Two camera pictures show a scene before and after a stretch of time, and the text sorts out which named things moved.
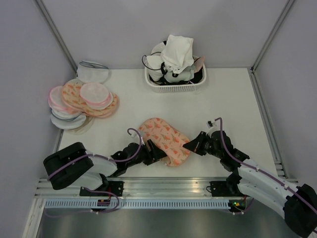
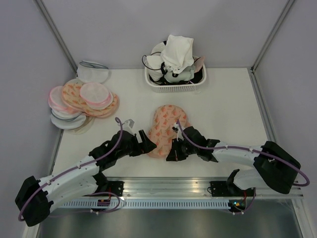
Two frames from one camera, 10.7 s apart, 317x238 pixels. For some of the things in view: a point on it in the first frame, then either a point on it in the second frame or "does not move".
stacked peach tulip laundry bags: (71, 96) does not move
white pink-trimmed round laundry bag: (96, 96) does not move
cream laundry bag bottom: (89, 123) does not move
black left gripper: (156, 154) → (147, 146)
